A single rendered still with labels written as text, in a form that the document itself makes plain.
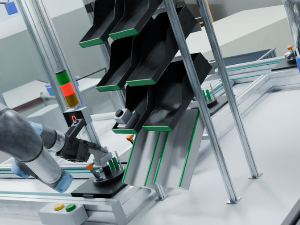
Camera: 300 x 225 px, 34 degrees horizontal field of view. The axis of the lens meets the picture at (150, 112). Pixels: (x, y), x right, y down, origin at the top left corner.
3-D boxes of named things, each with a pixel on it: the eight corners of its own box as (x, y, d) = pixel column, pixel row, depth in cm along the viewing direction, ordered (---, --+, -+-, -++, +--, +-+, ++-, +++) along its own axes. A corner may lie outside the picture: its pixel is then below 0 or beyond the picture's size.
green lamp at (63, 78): (64, 84, 205) (60, 73, 204) (57, 86, 208) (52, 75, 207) (72, 80, 208) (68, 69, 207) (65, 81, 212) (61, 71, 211)
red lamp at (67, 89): (68, 95, 206) (64, 85, 205) (61, 97, 210) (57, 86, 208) (77, 91, 210) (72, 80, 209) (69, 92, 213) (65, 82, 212)
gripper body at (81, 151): (76, 163, 190) (51, 156, 181) (80, 141, 192) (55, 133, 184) (89, 163, 185) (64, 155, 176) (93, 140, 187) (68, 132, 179)
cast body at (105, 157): (102, 165, 192) (96, 150, 190) (94, 166, 195) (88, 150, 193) (115, 156, 198) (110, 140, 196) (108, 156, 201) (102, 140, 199)
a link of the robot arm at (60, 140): (46, 129, 181) (60, 128, 175) (56, 133, 184) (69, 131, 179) (42, 149, 179) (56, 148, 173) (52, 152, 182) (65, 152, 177)
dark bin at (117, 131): (137, 134, 163) (123, 120, 160) (115, 133, 174) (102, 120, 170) (177, 73, 175) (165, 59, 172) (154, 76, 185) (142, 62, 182)
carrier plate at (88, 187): (113, 198, 181) (110, 193, 181) (72, 197, 197) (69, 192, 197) (151, 167, 198) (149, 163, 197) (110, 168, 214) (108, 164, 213)
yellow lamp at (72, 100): (73, 106, 207) (68, 96, 206) (65, 107, 211) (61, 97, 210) (81, 102, 211) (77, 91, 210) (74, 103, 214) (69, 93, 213)
